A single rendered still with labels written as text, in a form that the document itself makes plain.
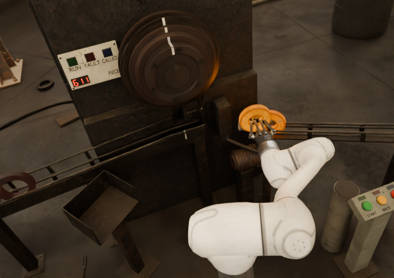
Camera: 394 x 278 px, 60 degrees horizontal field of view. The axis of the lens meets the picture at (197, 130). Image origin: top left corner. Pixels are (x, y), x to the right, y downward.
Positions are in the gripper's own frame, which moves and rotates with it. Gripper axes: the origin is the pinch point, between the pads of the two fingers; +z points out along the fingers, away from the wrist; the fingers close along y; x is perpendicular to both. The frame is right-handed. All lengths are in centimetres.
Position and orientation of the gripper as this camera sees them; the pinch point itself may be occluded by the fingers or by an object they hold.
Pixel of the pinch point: (255, 116)
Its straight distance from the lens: 166.8
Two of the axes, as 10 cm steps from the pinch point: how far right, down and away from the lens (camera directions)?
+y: 9.8, -1.7, 0.2
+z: -1.4, -6.9, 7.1
